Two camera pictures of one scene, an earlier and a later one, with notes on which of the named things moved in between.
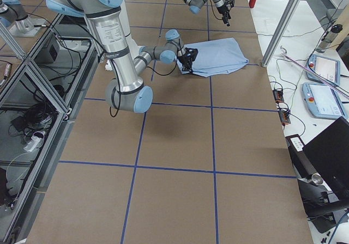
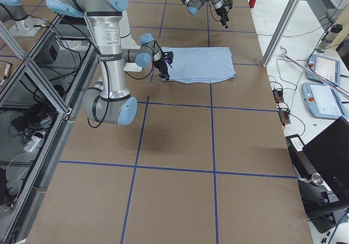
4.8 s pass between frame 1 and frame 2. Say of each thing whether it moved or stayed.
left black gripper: stayed
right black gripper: moved
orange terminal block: stayed
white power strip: stayed
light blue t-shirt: moved
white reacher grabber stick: stayed
